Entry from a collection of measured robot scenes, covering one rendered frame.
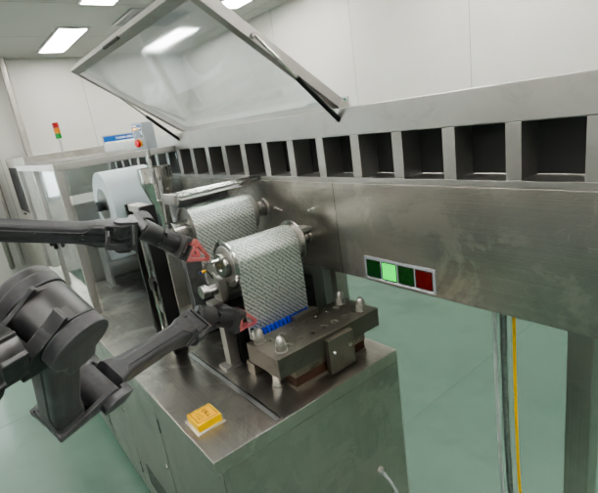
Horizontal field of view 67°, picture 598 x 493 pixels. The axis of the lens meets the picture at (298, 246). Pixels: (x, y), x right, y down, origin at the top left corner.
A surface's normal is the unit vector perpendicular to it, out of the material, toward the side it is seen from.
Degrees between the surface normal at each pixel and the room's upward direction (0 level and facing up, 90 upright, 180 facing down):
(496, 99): 90
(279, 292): 91
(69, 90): 90
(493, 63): 90
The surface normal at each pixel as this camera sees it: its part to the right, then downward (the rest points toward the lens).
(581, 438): -0.77, 0.28
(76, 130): 0.62, 0.14
